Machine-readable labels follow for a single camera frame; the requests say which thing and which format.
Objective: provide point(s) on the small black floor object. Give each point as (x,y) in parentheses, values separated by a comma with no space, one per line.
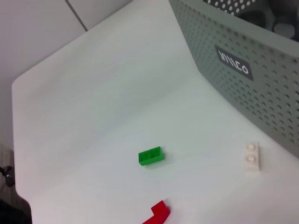
(8,175)

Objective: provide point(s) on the green square brick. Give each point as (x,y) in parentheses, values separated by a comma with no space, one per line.
(150,156)

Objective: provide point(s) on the dark red curved brick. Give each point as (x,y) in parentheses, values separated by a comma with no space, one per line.
(160,212)

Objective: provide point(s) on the grey perforated plastic storage bin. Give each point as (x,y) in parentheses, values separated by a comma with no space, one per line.
(233,81)

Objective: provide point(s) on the black equipment base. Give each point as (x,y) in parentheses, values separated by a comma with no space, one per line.
(12,213)

